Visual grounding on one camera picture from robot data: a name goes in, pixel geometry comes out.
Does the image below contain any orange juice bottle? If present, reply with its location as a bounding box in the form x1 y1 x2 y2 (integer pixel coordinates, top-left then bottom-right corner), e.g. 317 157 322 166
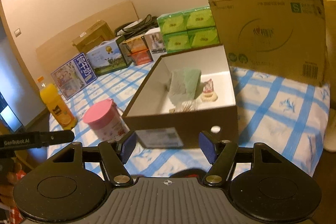
37 76 77 130

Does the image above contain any cow picture milk box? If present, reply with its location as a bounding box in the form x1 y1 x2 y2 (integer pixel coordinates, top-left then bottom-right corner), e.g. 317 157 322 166
85 35 131 76

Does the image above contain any brown cardboard box behind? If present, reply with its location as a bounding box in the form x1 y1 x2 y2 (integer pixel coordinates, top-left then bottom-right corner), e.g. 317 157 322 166
72 20 115 53

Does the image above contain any light green towel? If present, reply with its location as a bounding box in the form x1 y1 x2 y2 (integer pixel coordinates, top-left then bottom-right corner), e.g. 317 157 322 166
184 68 202 100

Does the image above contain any large cardboard box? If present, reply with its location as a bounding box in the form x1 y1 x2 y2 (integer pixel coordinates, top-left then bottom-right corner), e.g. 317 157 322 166
208 0 326 86

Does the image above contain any cotton swabs plastic bag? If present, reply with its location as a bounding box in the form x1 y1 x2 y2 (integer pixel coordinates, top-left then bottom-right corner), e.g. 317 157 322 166
169 100 198 113

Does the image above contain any wooden headboard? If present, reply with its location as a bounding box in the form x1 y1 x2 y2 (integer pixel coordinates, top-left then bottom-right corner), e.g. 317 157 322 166
31 1 138 81

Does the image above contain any white wall switch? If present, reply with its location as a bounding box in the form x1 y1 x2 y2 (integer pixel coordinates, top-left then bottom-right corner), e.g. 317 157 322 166
14 28 21 37

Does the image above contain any black cables bundle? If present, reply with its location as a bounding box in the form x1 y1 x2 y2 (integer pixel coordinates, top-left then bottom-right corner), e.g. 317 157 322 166
114 13 160 38

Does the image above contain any blue milk carton box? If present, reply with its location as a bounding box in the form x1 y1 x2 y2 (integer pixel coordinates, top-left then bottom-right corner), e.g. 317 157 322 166
51 53 97 100

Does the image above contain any grey microfibre cloth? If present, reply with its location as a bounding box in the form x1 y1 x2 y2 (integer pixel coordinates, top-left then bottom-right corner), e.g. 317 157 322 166
168 69 187 106

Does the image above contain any green tissue pack bundle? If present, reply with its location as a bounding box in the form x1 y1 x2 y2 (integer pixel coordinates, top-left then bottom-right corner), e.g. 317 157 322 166
157 6 219 53

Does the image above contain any pink hello kitty canister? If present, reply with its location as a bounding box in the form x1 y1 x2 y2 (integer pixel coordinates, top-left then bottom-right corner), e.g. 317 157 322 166
83 99 127 141

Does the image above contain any orange black gift box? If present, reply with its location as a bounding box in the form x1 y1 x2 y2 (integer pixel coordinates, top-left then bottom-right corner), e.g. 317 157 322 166
121 35 153 66

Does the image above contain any blue checked bed sheet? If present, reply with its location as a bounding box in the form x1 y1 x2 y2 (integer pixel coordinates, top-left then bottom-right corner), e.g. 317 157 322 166
66 63 330 177

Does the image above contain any brown open shoe box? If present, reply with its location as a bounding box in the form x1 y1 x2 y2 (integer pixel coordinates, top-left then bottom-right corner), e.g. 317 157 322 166
122 44 239 148

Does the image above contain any white product box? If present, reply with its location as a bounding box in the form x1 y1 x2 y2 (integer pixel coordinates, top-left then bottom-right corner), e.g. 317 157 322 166
144 27 167 62

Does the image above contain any black red round pad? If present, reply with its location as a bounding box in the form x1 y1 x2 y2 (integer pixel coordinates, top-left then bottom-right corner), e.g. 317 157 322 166
170 168 206 180

